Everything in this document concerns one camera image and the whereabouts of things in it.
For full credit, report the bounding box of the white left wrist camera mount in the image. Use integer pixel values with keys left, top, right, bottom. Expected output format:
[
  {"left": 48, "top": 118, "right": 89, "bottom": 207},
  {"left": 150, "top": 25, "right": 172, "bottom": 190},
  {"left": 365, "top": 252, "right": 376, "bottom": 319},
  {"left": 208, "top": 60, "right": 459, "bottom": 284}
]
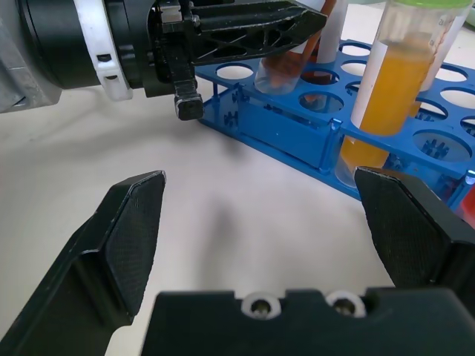
[{"left": 73, "top": 0, "right": 134, "bottom": 101}]

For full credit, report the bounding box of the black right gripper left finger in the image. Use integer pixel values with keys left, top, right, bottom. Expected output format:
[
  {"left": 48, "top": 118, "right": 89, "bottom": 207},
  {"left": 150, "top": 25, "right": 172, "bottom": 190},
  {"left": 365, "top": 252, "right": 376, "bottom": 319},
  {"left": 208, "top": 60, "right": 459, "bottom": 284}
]
[{"left": 0, "top": 170, "right": 167, "bottom": 356}]

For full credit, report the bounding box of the white labelled test tube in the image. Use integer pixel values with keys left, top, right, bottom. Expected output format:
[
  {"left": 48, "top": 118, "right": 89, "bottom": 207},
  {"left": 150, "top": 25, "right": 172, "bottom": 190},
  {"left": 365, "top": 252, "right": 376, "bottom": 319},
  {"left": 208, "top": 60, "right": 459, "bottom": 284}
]
[{"left": 315, "top": 0, "right": 350, "bottom": 65}]

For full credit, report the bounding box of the clear test tube red print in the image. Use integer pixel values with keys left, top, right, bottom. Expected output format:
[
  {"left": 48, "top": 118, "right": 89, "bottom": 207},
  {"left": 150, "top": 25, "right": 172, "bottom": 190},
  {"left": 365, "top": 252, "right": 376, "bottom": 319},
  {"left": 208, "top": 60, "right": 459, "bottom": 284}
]
[{"left": 407, "top": 10, "right": 465, "bottom": 119}]

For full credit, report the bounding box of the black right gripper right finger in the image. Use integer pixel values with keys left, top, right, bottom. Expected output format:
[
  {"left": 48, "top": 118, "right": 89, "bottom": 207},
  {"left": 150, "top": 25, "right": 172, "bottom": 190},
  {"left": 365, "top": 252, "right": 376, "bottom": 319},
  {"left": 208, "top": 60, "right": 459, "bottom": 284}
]
[{"left": 353, "top": 166, "right": 475, "bottom": 294}]

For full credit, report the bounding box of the red test tube bottom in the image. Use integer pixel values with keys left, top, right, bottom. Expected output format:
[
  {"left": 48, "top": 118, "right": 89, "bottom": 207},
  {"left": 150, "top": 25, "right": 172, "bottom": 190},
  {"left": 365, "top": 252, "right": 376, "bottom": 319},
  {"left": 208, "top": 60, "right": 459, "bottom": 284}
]
[{"left": 458, "top": 183, "right": 475, "bottom": 220}]

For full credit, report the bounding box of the blue test tube rack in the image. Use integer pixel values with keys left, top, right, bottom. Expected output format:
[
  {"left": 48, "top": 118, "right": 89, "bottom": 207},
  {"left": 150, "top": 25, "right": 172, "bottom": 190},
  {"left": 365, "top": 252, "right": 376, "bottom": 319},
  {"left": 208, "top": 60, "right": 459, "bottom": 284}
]
[{"left": 192, "top": 39, "right": 475, "bottom": 223}]

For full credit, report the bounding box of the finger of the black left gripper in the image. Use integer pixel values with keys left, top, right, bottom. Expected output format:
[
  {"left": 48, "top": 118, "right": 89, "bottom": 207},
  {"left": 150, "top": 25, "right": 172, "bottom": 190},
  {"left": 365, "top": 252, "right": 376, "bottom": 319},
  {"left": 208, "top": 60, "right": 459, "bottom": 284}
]
[{"left": 190, "top": 0, "right": 328, "bottom": 67}]

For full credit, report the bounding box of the yellow liquid green-capped test tube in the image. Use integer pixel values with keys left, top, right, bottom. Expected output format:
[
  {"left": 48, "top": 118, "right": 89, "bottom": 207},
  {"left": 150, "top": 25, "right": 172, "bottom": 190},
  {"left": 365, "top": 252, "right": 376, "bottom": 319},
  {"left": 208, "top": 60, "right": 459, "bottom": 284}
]
[{"left": 333, "top": 0, "right": 472, "bottom": 188}]

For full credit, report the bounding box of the red liquid test tube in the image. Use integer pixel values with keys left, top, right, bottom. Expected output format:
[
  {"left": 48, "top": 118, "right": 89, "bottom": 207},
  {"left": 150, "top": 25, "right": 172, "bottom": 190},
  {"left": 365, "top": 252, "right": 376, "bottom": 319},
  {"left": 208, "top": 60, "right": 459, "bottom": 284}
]
[{"left": 254, "top": 0, "right": 337, "bottom": 96}]

